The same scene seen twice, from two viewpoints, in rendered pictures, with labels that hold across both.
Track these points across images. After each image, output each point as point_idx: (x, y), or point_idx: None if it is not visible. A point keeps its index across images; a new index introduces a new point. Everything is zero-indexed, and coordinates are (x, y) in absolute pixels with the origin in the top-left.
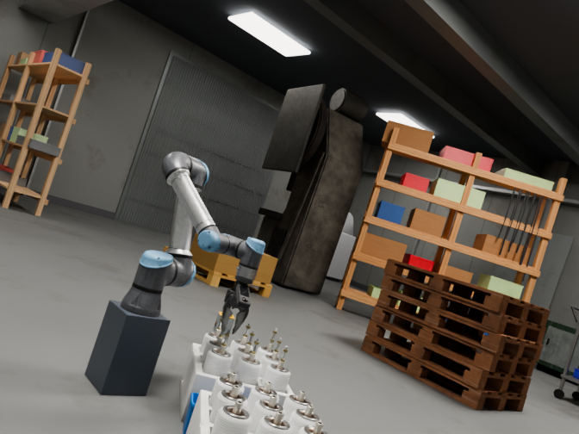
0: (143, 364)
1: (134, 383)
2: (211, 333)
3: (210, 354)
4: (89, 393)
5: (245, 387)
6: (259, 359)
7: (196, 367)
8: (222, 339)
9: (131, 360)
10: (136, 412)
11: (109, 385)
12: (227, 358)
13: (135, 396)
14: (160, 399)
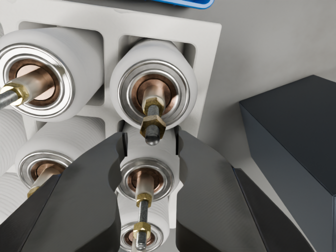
0: (289, 114)
1: (273, 99)
2: (152, 242)
3: (194, 75)
4: (329, 75)
5: (64, 0)
6: (14, 196)
7: (209, 79)
8: (137, 189)
9: (324, 107)
10: (270, 30)
11: (315, 82)
12: (133, 56)
13: (255, 93)
14: (215, 98)
